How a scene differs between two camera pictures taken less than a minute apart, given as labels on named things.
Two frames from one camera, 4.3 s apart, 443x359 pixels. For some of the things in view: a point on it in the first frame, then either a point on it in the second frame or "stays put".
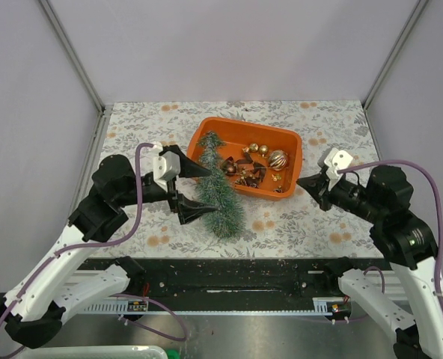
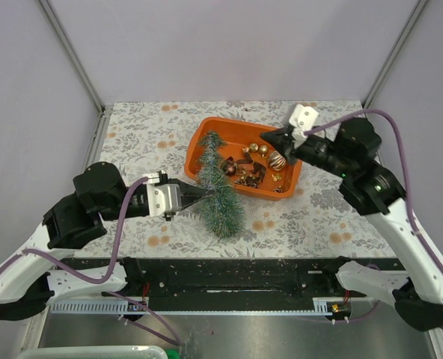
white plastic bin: x=96 y=352 stays put
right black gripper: x=325 y=194 → x=289 y=144
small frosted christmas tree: x=229 y=221 stays put
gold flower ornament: x=277 y=176 stays put
